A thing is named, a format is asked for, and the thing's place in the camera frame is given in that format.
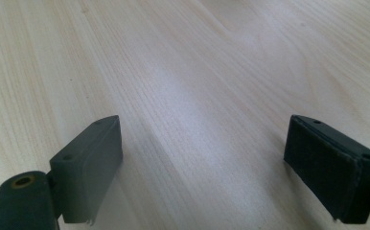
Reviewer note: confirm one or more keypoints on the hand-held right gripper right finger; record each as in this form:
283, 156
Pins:
327, 169

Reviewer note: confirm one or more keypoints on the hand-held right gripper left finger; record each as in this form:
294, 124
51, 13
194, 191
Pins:
87, 166

